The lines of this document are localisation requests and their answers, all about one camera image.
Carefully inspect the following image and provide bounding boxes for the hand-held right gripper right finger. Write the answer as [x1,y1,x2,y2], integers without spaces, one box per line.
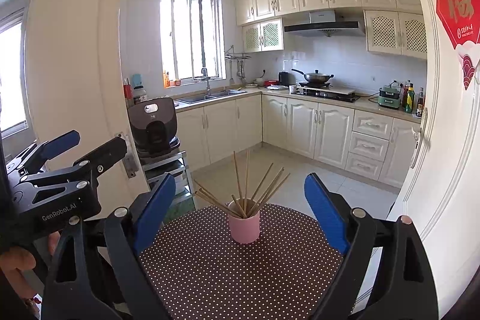
[304,173,439,320]

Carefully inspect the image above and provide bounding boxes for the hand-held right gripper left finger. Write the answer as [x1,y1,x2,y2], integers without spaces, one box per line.
[41,172,177,320]

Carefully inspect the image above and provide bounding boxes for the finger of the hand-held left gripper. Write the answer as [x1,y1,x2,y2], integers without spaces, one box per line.
[17,130,81,171]
[20,136,128,202]

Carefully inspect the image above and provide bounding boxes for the pink cup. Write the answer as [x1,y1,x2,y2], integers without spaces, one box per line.
[228,201,260,245]

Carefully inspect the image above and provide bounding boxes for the bunch of wooden chopsticks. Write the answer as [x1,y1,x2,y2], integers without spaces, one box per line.
[193,149,291,219]

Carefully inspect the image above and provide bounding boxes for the person's left hand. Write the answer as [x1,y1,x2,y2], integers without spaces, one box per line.
[0,231,62,303]

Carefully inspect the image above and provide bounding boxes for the metal door hinge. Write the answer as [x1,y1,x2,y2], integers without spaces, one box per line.
[124,154,137,178]

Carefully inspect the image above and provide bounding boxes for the metal storage rack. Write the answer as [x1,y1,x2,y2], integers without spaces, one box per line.
[140,151,196,210]

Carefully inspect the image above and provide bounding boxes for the dark brown kitchen appliance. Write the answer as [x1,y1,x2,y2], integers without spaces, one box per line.
[127,97,179,152]

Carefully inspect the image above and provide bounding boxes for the living room window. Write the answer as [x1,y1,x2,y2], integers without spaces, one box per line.
[0,10,31,135]

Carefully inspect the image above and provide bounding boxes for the round polka-dot table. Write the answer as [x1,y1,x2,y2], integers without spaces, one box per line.
[139,204,346,320]

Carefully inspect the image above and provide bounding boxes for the cream base cabinets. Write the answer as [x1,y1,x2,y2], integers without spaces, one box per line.
[174,91,422,189]

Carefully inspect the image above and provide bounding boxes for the steel double sink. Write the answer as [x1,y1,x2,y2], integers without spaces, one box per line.
[176,89,248,104]

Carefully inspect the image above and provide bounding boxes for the black gas stove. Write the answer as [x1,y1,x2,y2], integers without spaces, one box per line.
[290,84,361,103]

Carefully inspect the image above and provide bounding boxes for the green multicooker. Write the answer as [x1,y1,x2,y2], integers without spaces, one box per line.
[378,82,402,110]

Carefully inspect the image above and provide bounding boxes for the white door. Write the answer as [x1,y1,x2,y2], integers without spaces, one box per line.
[386,0,480,306]

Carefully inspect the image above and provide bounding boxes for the metal wok with lid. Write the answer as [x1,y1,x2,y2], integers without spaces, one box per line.
[291,69,334,84]

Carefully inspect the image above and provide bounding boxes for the kitchen window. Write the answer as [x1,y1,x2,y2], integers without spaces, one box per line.
[159,0,227,84]

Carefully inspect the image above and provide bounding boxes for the range hood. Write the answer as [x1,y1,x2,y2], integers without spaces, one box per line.
[283,10,366,38]

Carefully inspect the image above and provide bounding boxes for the metal door handle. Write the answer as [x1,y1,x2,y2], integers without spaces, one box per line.
[410,106,428,169]

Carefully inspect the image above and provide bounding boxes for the metal wall rack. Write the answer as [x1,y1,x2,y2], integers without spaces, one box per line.
[224,46,252,61]

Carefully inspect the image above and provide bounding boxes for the cream lattice-door wall cabinet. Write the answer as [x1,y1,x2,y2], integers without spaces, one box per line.
[242,18,284,53]
[364,10,428,56]

